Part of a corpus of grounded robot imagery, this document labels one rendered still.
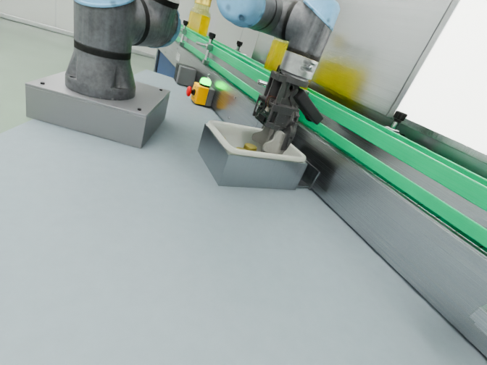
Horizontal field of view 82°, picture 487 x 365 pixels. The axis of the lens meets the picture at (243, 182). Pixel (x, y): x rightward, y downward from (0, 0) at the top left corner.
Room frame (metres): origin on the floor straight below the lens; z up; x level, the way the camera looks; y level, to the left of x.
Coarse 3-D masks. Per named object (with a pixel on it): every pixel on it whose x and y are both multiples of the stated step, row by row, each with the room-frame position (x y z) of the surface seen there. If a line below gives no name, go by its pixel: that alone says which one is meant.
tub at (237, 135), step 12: (216, 120) 0.70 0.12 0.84; (216, 132) 0.62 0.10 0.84; (228, 132) 0.71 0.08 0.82; (240, 132) 0.73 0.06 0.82; (252, 132) 0.75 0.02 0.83; (228, 144) 0.57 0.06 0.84; (240, 144) 0.74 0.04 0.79; (264, 156) 0.59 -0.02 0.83; (276, 156) 0.61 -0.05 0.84; (288, 156) 0.63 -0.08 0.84; (300, 156) 0.68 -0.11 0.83
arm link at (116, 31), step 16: (80, 0) 0.59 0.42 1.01; (96, 0) 0.59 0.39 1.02; (112, 0) 0.61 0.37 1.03; (128, 0) 0.63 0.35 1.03; (80, 16) 0.59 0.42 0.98; (96, 16) 0.59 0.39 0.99; (112, 16) 0.61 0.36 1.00; (128, 16) 0.64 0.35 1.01; (144, 16) 0.69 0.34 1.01; (80, 32) 0.59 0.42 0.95; (96, 32) 0.59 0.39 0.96; (112, 32) 0.61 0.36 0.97; (128, 32) 0.64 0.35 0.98; (144, 32) 0.69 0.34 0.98; (96, 48) 0.60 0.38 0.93; (112, 48) 0.61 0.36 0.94; (128, 48) 0.65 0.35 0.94
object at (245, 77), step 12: (180, 36) 1.79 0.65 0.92; (192, 36) 1.59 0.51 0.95; (192, 48) 1.55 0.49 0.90; (204, 48) 1.40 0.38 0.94; (216, 48) 1.28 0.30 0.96; (216, 60) 1.26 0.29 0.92; (228, 60) 1.15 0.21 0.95; (240, 60) 1.08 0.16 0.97; (228, 72) 1.12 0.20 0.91; (240, 72) 1.05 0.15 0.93; (252, 72) 0.97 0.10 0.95; (240, 84) 1.02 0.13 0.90; (252, 84) 0.96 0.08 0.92; (252, 96) 0.93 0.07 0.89
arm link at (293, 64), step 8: (288, 56) 0.65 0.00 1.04; (296, 56) 0.64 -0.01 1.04; (280, 64) 0.67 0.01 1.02; (288, 64) 0.64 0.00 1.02; (296, 64) 0.64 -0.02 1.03; (304, 64) 0.64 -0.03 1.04; (312, 64) 0.65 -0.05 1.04; (288, 72) 0.64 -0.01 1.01; (296, 72) 0.64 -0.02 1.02; (304, 72) 0.64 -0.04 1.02; (312, 72) 0.66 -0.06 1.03; (304, 80) 0.65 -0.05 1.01
